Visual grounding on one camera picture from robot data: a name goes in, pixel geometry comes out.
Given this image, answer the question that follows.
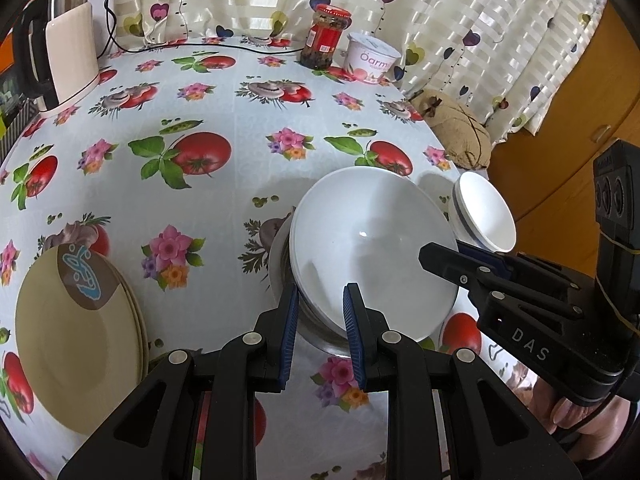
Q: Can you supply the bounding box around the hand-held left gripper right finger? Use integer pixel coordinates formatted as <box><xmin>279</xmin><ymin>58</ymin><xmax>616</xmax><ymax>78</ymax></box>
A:
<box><xmin>341</xmin><ymin>282</ymin><xmax>583</xmax><ymax>480</ymax></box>

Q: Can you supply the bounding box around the stainless steel bowl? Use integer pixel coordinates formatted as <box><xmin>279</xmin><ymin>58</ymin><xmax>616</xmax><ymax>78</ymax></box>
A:
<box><xmin>269</xmin><ymin>210</ymin><xmax>351</xmax><ymax>358</ymax></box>

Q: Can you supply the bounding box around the white and black electric kettle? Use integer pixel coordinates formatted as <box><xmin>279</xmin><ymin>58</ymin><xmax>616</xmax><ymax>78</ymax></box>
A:
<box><xmin>12</xmin><ymin>0</ymin><xmax>101</xmax><ymax>120</ymax></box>

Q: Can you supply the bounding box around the brown burlap sack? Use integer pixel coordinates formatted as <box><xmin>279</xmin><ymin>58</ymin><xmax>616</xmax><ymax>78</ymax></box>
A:
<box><xmin>410</xmin><ymin>90</ymin><xmax>493</xmax><ymax>170</ymax></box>

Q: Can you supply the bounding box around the large white bowl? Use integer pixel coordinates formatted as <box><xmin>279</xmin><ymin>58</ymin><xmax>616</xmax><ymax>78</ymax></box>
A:
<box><xmin>290</xmin><ymin>167</ymin><xmax>461</xmax><ymax>341</ymax></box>

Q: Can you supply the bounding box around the small white blue-striped bowl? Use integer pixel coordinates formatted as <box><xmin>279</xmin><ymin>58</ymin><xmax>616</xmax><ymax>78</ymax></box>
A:
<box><xmin>447</xmin><ymin>171</ymin><xmax>517</xmax><ymax>254</ymax></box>

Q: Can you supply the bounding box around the black power cable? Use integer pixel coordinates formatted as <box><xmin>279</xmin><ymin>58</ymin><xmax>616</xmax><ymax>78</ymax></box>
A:
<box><xmin>101</xmin><ymin>0</ymin><xmax>311</xmax><ymax>57</ymax></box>

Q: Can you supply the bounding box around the person's right hand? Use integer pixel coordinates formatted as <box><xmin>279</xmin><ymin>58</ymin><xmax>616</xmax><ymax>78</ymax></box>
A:
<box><xmin>532</xmin><ymin>376</ymin><xmax>630</xmax><ymax>461</ymax></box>

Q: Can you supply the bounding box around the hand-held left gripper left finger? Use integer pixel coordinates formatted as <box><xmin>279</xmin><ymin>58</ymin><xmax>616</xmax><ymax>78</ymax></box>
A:
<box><xmin>57</xmin><ymin>289</ymin><xmax>301</xmax><ymax>480</ymax></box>

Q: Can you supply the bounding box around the white yogurt tub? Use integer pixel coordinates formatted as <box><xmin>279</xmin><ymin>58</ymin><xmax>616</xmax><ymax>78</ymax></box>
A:
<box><xmin>342</xmin><ymin>31</ymin><xmax>402</xmax><ymax>85</ymax></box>

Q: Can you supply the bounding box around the cream heart-print curtain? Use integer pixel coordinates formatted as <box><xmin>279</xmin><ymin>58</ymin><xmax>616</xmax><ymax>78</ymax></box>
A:
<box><xmin>107</xmin><ymin>0</ymin><xmax>608</xmax><ymax>133</ymax></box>

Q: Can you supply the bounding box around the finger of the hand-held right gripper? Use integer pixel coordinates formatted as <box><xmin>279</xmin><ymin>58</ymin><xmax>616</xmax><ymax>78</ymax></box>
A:
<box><xmin>457</xmin><ymin>240</ymin><xmax>596</xmax><ymax>294</ymax></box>
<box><xmin>419</xmin><ymin>242</ymin><xmax>581</xmax><ymax>312</ymax></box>

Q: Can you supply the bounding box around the red-lidded sauce jar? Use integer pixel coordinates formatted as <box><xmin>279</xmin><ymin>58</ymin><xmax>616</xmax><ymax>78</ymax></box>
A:
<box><xmin>300</xmin><ymin>3</ymin><xmax>352</xmax><ymax>70</ymax></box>

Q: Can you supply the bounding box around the wooden cabinet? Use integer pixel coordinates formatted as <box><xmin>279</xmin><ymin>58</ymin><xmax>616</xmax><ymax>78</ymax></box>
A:
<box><xmin>487</xmin><ymin>5</ymin><xmax>640</xmax><ymax>281</ymax></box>

